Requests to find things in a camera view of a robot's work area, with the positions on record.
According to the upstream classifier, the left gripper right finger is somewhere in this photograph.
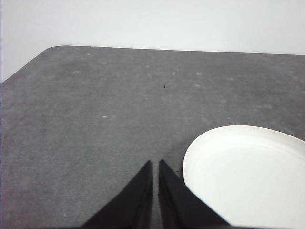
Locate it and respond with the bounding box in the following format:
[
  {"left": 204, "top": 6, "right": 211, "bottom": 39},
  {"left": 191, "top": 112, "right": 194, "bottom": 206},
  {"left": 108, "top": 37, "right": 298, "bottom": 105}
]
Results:
[{"left": 158, "top": 159, "right": 231, "bottom": 229}]

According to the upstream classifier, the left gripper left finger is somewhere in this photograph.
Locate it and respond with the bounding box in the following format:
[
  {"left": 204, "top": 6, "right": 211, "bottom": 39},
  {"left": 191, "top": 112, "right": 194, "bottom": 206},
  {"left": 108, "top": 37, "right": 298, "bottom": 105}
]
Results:
[{"left": 81, "top": 159, "right": 154, "bottom": 229}]

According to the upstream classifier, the white round plate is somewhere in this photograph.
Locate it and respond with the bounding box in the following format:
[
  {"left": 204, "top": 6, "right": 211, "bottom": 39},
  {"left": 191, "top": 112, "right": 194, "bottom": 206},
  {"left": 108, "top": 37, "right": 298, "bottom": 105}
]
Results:
[{"left": 182, "top": 125, "right": 305, "bottom": 227}]

